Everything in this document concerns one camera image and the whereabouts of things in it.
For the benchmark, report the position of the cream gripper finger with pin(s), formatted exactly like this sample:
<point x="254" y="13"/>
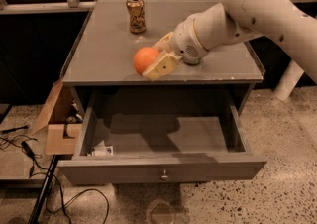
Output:
<point x="166" y="63"/>
<point x="164" y="43"/>

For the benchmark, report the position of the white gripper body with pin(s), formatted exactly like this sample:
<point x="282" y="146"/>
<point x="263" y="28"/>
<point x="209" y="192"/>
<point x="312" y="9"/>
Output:
<point x="184" y="40"/>

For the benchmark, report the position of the orange fruit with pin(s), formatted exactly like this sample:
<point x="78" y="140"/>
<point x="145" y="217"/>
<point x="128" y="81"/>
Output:
<point x="143" y="58"/>

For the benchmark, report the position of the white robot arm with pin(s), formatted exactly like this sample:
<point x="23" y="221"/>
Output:
<point x="232" y="21"/>

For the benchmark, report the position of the open grey top drawer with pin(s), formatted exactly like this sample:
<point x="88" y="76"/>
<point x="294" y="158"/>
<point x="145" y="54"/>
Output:
<point x="194" y="134"/>

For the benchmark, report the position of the white paper packet in drawer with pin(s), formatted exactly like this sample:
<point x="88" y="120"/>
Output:
<point x="101" y="149"/>

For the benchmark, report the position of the brass drawer knob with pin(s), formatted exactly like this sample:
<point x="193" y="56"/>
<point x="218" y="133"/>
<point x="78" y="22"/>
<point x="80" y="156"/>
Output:
<point x="164" y="176"/>

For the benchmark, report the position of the green soda can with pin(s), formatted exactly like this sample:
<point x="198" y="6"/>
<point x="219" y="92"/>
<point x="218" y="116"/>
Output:
<point x="192" y="62"/>

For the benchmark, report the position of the gold soda can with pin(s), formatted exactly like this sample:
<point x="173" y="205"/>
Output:
<point x="136" y="10"/>

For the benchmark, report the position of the grey cabinet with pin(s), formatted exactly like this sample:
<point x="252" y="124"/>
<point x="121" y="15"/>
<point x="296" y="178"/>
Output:
<point x="104" y="54"/>

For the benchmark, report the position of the cardboard box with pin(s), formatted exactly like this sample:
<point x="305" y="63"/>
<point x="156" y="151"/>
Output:
<point x="62" y="136"/>

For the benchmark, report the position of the black metal pole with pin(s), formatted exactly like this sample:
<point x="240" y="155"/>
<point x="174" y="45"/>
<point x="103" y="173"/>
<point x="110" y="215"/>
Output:
<point x="48" y="177"/>

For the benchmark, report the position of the white cylindrical post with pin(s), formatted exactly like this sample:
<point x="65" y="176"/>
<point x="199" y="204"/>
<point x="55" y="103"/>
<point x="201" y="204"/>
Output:
<point x="288" y="81"/>

